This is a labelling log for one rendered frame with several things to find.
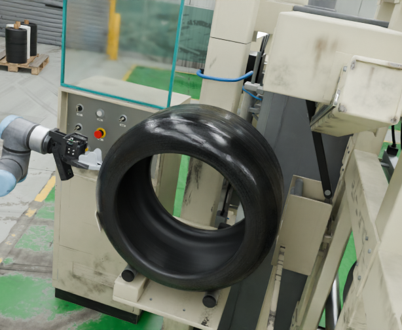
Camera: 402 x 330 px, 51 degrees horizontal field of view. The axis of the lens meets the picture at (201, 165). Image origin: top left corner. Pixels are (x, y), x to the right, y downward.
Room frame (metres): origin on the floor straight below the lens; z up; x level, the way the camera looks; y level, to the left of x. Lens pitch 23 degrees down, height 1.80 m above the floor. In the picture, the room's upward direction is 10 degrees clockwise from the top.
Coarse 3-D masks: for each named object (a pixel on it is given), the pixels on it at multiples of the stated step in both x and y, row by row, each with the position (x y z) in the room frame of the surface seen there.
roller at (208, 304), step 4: (208, 292) 1.08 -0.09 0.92; (212, 292) 1.08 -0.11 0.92; (216, 292) 1.09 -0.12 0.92; (204, 296) 1.07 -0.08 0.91; (208, 296) 1.06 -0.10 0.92; (212, 296) 1.06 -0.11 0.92; (216, 296) 1.07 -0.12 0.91; (204, 300) 1.06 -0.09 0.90; (208, 300) 1.05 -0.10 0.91; (212, 300) 1.05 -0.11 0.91; (216, 300) 1.06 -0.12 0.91; (204, 304) 1.06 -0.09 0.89; (208, 304) 1.05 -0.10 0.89; (212, 304) 1.05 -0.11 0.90
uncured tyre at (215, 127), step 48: (144, 144) 1.08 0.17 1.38; (192, 144) 1.06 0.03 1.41; (240, 144) 1.08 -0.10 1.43; (96, 192) 1.14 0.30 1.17; (144, 192) 1.36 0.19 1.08; (240, 192) 1.02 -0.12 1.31; (144, 240) 1.25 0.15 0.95; (192, 240) 1.32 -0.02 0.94; (240, 240) 1.28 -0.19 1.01; (192, 288) 1.04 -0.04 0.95
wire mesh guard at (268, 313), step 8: (280, 248) 1.29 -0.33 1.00; (280, 256) 1.23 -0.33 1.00; (280, 264) 1.19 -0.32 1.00; (272, 272) 1.39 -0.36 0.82; (280, 272) 1.14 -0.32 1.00; (272, 280) 1.29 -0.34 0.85; (280, 280) 1.10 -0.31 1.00; (272, 288) 1.20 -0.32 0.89; (272, 296) 1.02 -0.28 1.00; (264, 304) 1.39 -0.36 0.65; (272, 304) 0.98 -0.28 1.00; (264, 312) 1.26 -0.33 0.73; (272, 312) 0.94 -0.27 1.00; (264, 320) 1.17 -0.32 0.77; (272, 320) 0.91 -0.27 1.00; (256, 328) 1.39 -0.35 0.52; (264, 328) 1.05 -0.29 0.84; (272, 328) 0.88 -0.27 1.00
